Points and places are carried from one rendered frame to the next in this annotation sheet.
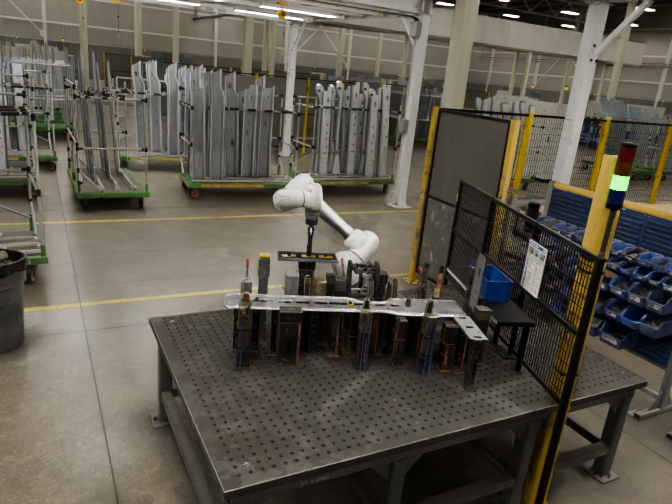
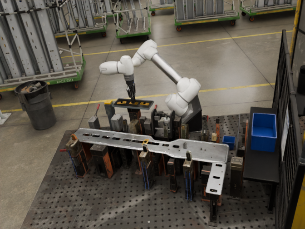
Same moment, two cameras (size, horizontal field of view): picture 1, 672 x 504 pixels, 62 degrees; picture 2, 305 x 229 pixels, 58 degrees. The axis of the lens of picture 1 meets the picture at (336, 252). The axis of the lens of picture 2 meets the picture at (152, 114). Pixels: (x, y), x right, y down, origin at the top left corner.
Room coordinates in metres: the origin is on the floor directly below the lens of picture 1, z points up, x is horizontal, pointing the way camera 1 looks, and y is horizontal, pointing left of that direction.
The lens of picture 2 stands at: (1.50, -1.18, 2.39)
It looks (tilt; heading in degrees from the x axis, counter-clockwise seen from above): 32 degrees down; 33
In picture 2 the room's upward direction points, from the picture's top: 8 degrees counter-clockwise
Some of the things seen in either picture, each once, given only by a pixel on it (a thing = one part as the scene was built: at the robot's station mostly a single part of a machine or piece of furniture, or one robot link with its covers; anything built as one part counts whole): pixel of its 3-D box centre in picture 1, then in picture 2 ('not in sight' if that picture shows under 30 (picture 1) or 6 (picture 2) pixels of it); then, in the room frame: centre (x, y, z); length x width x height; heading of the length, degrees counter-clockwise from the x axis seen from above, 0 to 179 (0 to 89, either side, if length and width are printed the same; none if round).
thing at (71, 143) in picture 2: (244, 335); (77, 158); (2.69, 0.44, 0.88); 0.15 x 0.11 x 0.36; 9
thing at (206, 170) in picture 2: (446, 346); (206, 183); (2.87, -0.67, 0.84); 0.11 x 0.10 x 0.28; 9
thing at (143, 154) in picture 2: (363, 338); (146, 169); (2.80, -0.20, 0.87); 0.12 x 0.09 x 0.35; 9
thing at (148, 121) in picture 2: (338, 307); (151, 138); (3.16, -0.05, 0.89); 0.13 x 0.11 x 0.38; 9
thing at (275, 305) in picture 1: (346, 304); (143, 142); (2.96, -0.09, 1.00); 1.38 x 0.22 x 0.02; 99
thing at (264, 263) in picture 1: (262, 291); (113, 121); (3.22, 0.43, 0.92); 0.08 x 0.08 x 0.44; 9
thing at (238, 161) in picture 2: (477, 336); (235, 178); (2.96, -0.86, 0.88); 0.08 x 0.08 x 0.36; 9
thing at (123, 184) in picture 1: (104, 141); (131, 4); (8.72, 3.75, 0.88); 1.91 x 1.00 x 1.76; 30
